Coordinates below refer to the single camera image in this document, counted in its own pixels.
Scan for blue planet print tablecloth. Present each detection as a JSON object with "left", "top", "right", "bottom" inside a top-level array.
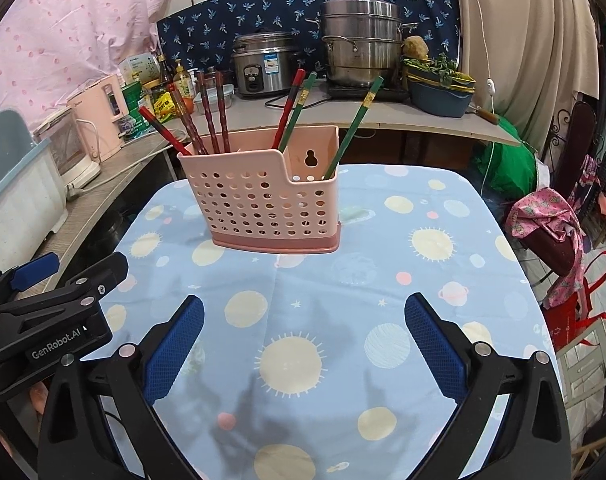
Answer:
[{"left": 100, "top": 162, "right": 558, "bottom": 480}]

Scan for pink perforated utensil basket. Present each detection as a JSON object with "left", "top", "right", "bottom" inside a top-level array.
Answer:
[{"left": 177, "top": 125, "right": 344, "bottom": 253}]

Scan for beige curtain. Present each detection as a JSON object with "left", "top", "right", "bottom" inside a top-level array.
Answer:
[{"left": 453, "top": 0, "right": 598, "bottom": 126}]

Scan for green chopstick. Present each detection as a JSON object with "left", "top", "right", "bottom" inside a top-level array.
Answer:
[
  {"left": 323, "top": 76, "right": 385, "bottom": 181},
  {"left": 282, "top": 71, "right": 318, "bottom": 153}
]

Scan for red tote bag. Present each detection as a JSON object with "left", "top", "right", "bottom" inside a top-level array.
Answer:
[{"left": 545, "top": 252, "right": 606, "bottom": 351}]

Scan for pink electric kettle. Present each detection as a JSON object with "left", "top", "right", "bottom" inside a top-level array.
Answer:
[{"left": 65, "top": 75, "right": 126, "bottom": 161}]

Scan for blue plastic basin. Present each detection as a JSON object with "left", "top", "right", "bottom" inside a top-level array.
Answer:
[{"left": 410, "top": 80, "right": 474, "bottom": 118}]

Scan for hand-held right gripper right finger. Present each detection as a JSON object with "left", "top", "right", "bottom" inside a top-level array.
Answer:
[{"left": 404, "top": 291, "right": 572, "bottom": 480}]

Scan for dark red chopstick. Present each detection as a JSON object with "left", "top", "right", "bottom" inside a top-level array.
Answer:
[
  {"left": 197, "top": 71, "right": 220, "bottom": 155},
  {"left": 169, "top": 84, "right": 208, "bottom": 157},
  {"left": 214, "top": 71, "right": 231, "bottom": 153}
]

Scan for white bin with grey lid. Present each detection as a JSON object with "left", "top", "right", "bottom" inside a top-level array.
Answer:
[{"left": 0, "top": 109, "right": 68, "bottom": 261}]

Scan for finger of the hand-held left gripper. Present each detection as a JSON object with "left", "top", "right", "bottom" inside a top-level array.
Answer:
[
  {"left": 48, "top": 251, "right": 130, "bottom": 312},
  {"left": 0, "top": 252, "right": 61, "bottom": 306}
]

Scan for green plastic bag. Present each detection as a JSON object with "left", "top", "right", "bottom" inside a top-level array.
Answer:
[{"left": 475, "top": 115, "right": 538, "bottom": 196}]

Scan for steel rice cooker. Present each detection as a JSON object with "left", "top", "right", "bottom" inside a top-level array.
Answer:
[{"left": 232, "top": 31, "right": 304, "bottom": 99}]

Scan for steel steamer pot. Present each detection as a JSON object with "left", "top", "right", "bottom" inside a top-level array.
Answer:
[{"left": 305, "top": 0, "right": 420, "bottom": 88}]

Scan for white carton box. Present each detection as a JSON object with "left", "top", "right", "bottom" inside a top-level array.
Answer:
[{"left": 122, "top": 54, "right": 161, "bottom": 86}]

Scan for white mini oven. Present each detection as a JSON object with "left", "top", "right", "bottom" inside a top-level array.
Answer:
[{"left": 33, "top": 107, "right": 104, "bottom": 191}]

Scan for pink dotted sheet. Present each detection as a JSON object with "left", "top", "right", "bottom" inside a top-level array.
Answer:
[{"left": 0, "top": 0, "right": 168, "bottom": 116}]

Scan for green leafy vegetables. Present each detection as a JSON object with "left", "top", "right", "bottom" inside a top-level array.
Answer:
[{"left": 402, "top": 52, "right": 458, "bottom": 86}]

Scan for yellow green colander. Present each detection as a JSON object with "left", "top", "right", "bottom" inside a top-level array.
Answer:
[{"left": 405, "top": 67, "right": 476, "bottom": 92}]

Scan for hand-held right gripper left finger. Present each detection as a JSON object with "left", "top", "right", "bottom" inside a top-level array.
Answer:
[{"left": 37, "top": 295, "right": 206, "bottom": 480}]

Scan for brown loofah sponge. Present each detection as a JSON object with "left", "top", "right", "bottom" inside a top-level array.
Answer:
[{"left": 402, "top": 36, "right": 430, "bottom": 60}]

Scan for yellow packet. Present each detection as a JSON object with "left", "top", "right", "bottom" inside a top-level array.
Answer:
[{"left": 155, "top": 92, "right": 178, "bottom": 121}]

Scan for wooden kitchen counter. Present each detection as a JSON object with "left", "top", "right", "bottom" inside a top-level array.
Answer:
[{"left": 30, "top": 87, "right": 521, "bottom": 281}]

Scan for white cable with switch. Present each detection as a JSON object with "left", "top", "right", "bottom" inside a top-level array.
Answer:
[{"left": 467, "top": 0, "right": 498, "bottom": 113}]

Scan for pink floral cloth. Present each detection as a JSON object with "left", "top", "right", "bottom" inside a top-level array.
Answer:
[{"left": 505, "top": 187, "right": 588, "bottom": 308}]

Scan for person's left hand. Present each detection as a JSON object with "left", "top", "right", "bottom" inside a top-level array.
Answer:
[{"left": 28, "top": 382, "right": 51, "bottom": 415}]

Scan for dark metal chair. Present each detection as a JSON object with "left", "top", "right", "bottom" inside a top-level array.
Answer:
[{"left": 520, "top": 101, "right": 598, "bottom": 276}]

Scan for black induction cooker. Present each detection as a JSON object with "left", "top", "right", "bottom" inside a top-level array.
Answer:
[{"left": 327, "top": 82, "right": 411, "bottom": 103}]

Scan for white stool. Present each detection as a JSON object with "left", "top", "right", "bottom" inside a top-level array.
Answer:
[{"left": 555, "top": 317, "right": 606, "bottom": 408}]

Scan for yellow oil bottle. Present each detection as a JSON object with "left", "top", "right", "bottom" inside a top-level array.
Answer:
[{"left": 175, "top": 60, "right": 194, "bottom": 98}]

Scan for green packet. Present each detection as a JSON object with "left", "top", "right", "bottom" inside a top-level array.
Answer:
[{"left": 120, "top": 80, "right": 154, "bottom": 141}]

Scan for navy patterned cloth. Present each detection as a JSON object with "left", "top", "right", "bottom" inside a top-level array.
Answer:
[{"left": 155, "top": 0, "right": 461, "bottom": 73}]

